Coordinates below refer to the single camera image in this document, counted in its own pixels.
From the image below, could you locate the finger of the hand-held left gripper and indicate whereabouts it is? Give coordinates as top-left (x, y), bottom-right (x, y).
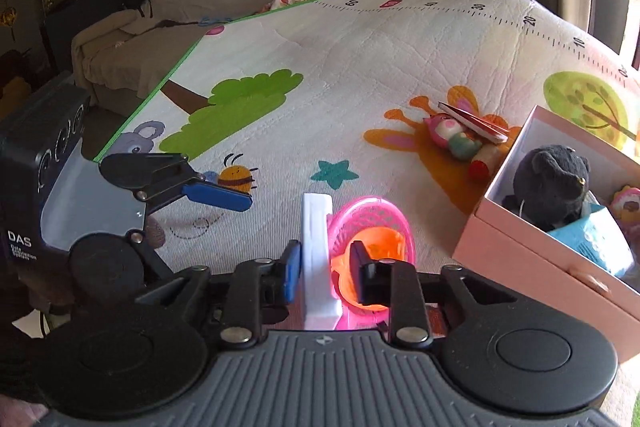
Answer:
top-left (132, 164), bottom-right (252, 214)
top-left (126, 230), bottom-right (177, 295)

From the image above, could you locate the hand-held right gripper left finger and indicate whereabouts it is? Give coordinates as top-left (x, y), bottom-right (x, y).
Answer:
top-left (134, 241), bottom-right (302, 344)

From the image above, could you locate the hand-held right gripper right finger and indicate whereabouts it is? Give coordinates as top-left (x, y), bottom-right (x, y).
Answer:
top-left (350, 241), bottom-right (511, 344)

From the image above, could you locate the white rectangular block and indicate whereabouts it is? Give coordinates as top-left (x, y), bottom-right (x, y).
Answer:
top-left (301, 193), bottom-right (344, 332)

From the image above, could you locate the orange toy cup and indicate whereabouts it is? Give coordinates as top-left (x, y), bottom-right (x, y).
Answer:
top-left (331, 227), bottom-right (407, 309)

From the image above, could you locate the pink plastic basket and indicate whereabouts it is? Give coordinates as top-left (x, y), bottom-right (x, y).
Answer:
top-left (327, 197), bottom-right (417, 334)

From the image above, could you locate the pink box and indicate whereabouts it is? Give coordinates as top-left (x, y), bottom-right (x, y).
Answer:
top-left (452, 104), bottom-right (640, 365)

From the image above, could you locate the black plush toy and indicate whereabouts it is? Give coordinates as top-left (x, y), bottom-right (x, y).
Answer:
top-left (501, 144), bottom-right (592, 233)

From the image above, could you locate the blue white packet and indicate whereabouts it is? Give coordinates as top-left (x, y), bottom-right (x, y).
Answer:
top-left (546, 202), bottom-right (637, 279)

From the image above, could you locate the person's left hand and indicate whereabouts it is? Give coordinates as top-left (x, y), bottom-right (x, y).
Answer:
top-left (0, 399), bottom-right (48, 426)

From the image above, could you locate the beige blanket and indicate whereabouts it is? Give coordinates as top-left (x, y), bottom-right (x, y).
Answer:
top-left (72, 9), bottom-right (211, 106)

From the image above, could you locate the pink green plush doll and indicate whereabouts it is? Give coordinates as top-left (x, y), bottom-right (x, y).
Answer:
top-left (424, 114), bottom-right (483, 161)

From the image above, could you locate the red white cylinder toy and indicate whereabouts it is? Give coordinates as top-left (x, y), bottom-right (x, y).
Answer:
top-left (469, 144), bottom-right (507, 182)

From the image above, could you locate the red white booklet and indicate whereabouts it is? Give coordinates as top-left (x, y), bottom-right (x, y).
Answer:
top-left (437, 101), bottom-right (511, 144)

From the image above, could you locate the printed play mat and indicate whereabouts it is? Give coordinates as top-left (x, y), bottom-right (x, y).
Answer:
top-left (92, 0), bottom-right (640, 427)

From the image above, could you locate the yellow wall ornament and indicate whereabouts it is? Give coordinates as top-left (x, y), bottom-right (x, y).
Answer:
top-left (0, 6), bottom-right (19, 41)

